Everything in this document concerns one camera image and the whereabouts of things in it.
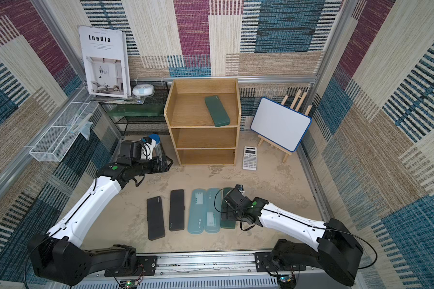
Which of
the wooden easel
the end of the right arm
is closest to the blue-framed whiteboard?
the wooden easel

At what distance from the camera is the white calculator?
1.04 metres

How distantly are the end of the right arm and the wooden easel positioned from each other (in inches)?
19.3

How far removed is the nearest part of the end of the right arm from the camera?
1.90 feet

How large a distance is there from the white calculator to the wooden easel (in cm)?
6

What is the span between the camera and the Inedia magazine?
759 millimetres
